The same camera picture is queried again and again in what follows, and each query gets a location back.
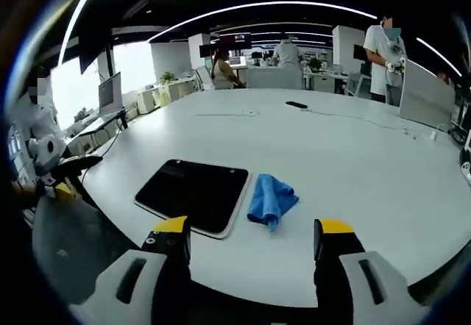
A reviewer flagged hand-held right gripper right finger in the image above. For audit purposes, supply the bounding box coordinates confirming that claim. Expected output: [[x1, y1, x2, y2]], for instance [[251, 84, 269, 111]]
[[312, 218, 432, 325]]

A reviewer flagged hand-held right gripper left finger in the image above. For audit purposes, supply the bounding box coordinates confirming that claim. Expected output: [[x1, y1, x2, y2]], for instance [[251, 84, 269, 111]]
[[68, 215, 196, 325]]

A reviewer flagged black tablet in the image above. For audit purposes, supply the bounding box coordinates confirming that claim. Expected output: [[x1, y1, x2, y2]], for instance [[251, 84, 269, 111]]
[[133, 158, 252, 240]]

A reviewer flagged blue cleaning cloth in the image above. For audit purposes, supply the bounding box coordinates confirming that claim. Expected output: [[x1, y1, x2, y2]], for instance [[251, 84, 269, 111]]
[[246, 173, 300, 234]]

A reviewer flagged white side desk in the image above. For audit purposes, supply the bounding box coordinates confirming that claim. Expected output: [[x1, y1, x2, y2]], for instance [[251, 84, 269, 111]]
[[68, 113, 127, 146]]

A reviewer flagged grey desktop monitor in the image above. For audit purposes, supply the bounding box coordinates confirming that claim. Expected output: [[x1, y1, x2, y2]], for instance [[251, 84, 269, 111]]
[[97, 71, 124, 117]]

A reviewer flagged white low cabinet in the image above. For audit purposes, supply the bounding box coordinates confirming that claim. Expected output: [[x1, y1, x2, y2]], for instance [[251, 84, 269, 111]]
[[138, 80, 196, 115]]

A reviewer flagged overhead ceiling light strip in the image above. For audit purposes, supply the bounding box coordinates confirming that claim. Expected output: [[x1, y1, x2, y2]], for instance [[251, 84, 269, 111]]
[[58, 0, 108, 65]]

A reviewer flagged white office chair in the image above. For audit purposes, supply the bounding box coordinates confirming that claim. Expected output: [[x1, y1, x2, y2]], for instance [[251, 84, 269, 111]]
[[194, 65, 216, 91]]

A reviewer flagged white desk partition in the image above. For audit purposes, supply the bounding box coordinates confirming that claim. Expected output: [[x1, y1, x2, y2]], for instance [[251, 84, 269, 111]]
[[399, 60, 456, 132]]

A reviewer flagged white divider panel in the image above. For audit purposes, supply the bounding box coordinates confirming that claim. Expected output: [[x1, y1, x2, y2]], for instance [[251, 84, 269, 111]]
[[244, 66, 305, 90]]

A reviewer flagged long curved ceiling light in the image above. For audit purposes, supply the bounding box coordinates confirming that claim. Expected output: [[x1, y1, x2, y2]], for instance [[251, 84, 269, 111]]
[[149, 1, 378, 43]]

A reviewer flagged slanted ceiling light strip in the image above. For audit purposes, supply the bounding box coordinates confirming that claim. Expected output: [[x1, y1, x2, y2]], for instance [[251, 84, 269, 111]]
[[415, 37, 463, 77]]

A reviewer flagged white table cable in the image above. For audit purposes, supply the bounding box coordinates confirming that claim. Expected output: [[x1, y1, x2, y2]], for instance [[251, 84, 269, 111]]
[[308, 109, 437, 140]]

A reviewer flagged wall screen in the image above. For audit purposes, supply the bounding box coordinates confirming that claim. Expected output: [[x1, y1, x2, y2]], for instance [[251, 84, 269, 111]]
[[227, 33, 252, 51]]

